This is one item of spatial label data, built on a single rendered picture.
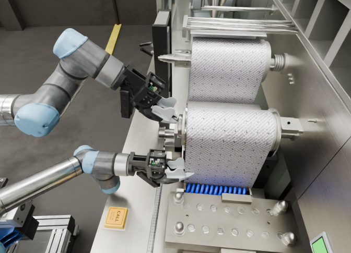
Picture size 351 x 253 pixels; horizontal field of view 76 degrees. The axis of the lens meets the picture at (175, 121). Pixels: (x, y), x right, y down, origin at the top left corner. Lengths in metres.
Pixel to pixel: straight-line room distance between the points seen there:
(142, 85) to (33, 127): 0.26
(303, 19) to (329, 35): 0.15
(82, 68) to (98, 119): 2.06
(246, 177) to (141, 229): 0.42
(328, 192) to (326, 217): 0.06
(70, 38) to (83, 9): 4.27
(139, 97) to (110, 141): 1.79
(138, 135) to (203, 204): 0.52
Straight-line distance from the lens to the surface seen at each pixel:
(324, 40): 0.79
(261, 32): 0.80
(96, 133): 2.49
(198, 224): 0.76
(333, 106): 0.61
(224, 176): 0.78
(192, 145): 0.65
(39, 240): 1.82
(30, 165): 2.49
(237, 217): 0.79
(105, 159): 0.76
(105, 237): 0.92
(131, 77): 0.58
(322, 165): 0.63
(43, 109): 0.55
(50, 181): 0.88
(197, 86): 0.80
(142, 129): 1.16
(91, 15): 4.85
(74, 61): 0.59
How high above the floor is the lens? 1.74
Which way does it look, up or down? 45 degrees down
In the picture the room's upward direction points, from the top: straight up
